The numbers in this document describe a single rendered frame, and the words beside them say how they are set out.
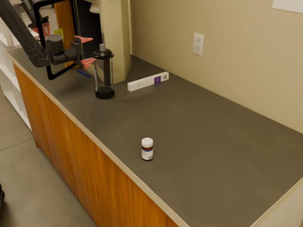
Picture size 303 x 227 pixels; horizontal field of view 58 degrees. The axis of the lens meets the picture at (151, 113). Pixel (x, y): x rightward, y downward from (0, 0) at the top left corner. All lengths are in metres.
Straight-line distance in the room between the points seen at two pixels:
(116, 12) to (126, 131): 0.63
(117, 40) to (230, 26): 0.58
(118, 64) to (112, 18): 0.25
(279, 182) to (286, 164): 0.11
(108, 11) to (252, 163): 0.97
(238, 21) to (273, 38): 0.19
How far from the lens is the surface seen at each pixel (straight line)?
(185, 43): 1.64
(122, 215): 1.38
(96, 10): 1.55
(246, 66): 1.40
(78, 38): 1.28
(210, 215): 0.88
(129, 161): 1.03
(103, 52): 1.36
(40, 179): 2.45
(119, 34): 1.52
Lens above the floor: 1.62
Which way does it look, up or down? 32 degrees down
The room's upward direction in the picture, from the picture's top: straight up
